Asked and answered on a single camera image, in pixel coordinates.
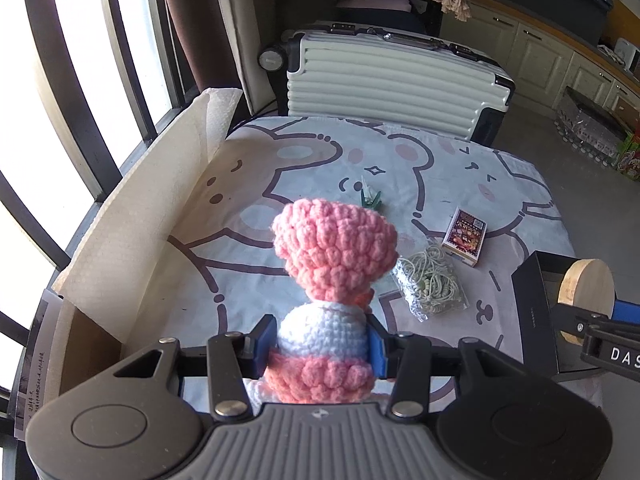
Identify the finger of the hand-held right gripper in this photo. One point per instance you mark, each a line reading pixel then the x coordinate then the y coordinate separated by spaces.
pixel 575 317
pixel 627 311

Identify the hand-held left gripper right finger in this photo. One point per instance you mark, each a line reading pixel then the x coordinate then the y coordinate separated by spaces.
pixel 376 355

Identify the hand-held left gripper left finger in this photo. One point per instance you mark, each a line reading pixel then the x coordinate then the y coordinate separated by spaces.
pixel 265 347

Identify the round wooden disc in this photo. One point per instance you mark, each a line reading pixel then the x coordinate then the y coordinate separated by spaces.
pixel 585 285

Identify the black cardboard box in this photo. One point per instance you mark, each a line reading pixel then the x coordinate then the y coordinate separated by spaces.
pixel 530 300

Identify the pink white crochet doll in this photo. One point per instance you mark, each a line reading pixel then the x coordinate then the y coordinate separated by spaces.
pixel 330 240

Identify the red patterned card box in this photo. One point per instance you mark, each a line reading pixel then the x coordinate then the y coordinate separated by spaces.
pixel 465 235

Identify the bear printed blanket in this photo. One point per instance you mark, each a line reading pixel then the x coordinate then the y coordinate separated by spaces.
pixel 280 195

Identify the red green printed carton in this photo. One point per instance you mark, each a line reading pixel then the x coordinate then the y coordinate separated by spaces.
pixel 631 157

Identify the brown cardboard panel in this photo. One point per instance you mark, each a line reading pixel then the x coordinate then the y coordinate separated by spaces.
pixel 85 350

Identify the pack of water bottles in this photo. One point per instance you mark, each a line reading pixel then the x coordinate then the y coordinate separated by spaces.
pixel 590 130

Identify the printed paper sheet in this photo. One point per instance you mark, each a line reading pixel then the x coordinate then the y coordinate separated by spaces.
pixel 37 360

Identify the small white appliance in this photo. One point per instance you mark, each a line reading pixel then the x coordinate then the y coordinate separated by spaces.
pixel 626 52

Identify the cream kitchen cabinets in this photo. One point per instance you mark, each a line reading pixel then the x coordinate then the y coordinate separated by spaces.
pixel 540 55

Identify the white ribbed suitcase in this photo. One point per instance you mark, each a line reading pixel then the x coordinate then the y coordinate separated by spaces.
pixel 380 80

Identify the black window grille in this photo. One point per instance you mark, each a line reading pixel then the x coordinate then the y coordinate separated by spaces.
pixel 80 110

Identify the beige curtain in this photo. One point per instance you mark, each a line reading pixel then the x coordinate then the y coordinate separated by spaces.
pixel 240 35

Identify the navy folded bedding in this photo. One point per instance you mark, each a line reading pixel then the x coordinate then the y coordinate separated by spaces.
pixel 380 20

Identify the brown curtain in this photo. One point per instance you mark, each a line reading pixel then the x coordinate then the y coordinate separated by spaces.
pixel 185 20

